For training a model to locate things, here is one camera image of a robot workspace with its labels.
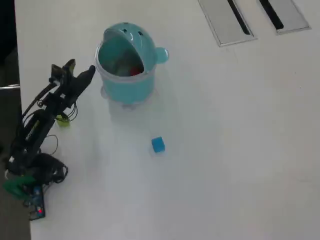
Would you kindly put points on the blue cube block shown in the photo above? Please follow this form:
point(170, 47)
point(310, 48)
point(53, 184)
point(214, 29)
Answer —
point(158, 144)

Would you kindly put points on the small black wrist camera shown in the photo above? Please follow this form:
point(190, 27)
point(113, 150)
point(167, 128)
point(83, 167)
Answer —
point(57, 72)

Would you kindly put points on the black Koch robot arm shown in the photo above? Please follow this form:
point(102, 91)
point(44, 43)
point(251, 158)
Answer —
point(37, 130)

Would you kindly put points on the grey metal bar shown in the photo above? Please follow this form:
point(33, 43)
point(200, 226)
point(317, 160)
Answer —
point(10, 87)

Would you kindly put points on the green table clamp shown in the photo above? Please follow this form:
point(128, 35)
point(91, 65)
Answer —
point(15, 186)

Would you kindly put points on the teal whale-shaped bin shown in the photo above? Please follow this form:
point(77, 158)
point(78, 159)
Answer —
point(127, 85)

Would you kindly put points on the blue controller circuit board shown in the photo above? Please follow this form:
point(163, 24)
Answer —
point(37, 207)

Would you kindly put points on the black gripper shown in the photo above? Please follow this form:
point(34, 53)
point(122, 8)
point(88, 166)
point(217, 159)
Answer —
point(65, 93)

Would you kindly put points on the red cube block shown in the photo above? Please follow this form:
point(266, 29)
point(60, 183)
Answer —
point(135, 71)

